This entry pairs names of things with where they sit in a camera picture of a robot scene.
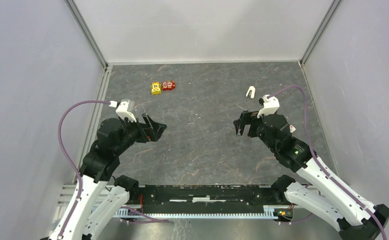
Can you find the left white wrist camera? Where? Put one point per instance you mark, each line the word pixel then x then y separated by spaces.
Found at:
pixel 124 110

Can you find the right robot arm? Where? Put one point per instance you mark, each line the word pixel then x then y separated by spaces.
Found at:
pixel 350 214

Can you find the red toy block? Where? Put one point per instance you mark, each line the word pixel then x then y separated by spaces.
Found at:
pixel 168 85

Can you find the white stapler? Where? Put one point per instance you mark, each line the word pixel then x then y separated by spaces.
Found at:
pixel 250 93

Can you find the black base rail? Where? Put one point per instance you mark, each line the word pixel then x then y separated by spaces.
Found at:
pixel 205 199

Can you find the yellow toy block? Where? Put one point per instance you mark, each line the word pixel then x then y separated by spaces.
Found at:
pixel 156 88

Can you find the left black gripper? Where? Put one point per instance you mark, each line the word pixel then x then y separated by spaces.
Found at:
pixel 148 134

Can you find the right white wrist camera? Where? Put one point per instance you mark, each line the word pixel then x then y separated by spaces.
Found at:
pixel 270 105

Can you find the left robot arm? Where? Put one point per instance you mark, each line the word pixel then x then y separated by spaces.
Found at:
pixel 82 220

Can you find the white staple box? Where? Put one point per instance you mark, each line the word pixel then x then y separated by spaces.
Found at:
pixel 292 128

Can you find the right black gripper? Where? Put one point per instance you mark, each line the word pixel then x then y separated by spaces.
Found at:
pixel 247 117

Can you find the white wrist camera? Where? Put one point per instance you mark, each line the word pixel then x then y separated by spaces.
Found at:
pixel 124 110
pixel 270 105

